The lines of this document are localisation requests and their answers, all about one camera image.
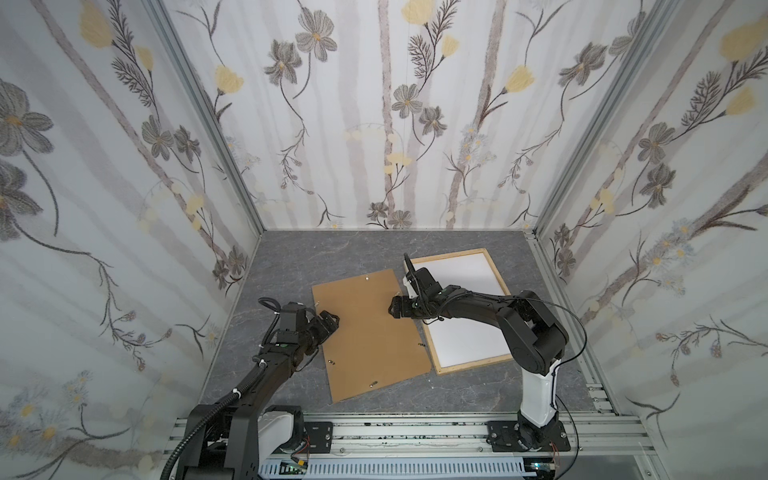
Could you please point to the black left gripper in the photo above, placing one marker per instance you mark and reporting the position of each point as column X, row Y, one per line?
column 323, row 328

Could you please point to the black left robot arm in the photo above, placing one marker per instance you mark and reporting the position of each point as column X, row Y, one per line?
column 229, row 438

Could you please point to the aluminium corner post left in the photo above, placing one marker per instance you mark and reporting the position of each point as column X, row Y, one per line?
column 203, row 107

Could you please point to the light wooden picture frame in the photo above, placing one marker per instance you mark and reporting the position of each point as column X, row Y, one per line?
column 498, row 270

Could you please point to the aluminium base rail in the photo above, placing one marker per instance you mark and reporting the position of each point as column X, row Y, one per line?
column 602, row 446

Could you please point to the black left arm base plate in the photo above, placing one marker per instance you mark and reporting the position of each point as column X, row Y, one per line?
column 319, row 436

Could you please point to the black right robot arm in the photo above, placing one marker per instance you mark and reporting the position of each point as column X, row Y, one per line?
column 533, row 335

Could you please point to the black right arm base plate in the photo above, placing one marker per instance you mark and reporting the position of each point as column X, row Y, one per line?
column 523, row 436

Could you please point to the white slotted cable duct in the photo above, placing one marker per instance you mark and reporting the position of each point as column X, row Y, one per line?
column 398, row 468

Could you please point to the brown wooden backing board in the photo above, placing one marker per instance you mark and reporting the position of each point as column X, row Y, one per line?
column 370, row 349

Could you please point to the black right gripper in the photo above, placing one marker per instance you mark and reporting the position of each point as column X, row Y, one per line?
column 411, row 300

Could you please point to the aluminium corner post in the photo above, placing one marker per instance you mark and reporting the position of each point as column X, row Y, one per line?
column 203, row 107
column 640, row 50

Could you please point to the white photo paper sheet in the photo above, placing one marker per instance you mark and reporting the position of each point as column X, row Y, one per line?
column 468, row 306

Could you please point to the aluminium corner post right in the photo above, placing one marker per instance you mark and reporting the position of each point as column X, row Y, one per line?
column 640, row 50

